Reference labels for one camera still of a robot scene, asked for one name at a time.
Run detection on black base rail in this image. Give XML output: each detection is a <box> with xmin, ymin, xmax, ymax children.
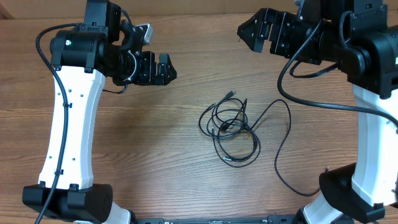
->
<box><xmin>134</xmin><ymin>215</ymin><xmax>298</xmax><ymax>224</ymax></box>

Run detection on separated black USB cable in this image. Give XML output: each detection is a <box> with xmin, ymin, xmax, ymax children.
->
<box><xmin>247</xmin><ymin>98</ymin><xmax>330</xmax><ymax>197</ymax></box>

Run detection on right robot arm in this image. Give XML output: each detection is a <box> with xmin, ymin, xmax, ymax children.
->
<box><xmin>237</xmin><ymin>0</ymin><xmax>397</xmax><ymax>223</ymax></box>

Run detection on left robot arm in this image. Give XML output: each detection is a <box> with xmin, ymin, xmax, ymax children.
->
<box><xmin>22</xmin><ymin>1</ymin><xmax>177</xmax><ymax>223</ymax></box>

